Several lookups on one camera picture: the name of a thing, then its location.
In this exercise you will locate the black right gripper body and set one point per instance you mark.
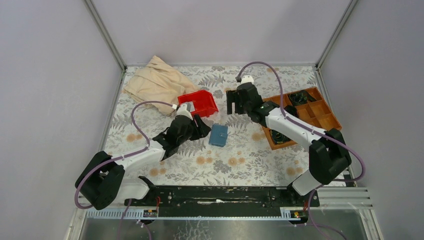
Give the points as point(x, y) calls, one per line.
point(232, 96)

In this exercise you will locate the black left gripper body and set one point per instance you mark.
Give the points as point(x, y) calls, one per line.
point(193, 132)

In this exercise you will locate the red plastic bin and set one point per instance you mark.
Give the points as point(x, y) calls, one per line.
point(202, 101)

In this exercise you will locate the blue card holder wallet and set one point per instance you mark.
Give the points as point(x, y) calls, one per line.
point(218, 135)

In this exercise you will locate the wooden compartment tray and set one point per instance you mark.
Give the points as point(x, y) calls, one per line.
point(311, 108)

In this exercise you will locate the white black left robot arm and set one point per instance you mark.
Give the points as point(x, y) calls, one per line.
point(103, 179)

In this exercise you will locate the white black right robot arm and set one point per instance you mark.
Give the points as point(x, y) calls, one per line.
point(328, 153)

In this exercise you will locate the stack of credit cards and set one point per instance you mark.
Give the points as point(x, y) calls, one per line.
point(189, 106)

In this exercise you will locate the floral patterned table mat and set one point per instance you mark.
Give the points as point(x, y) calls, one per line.
point(245, 160)

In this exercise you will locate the beige crumpled cloth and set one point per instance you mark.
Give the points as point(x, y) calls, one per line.
point(158, 81)

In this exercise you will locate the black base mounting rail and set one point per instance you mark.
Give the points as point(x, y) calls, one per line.
point(222, 201)

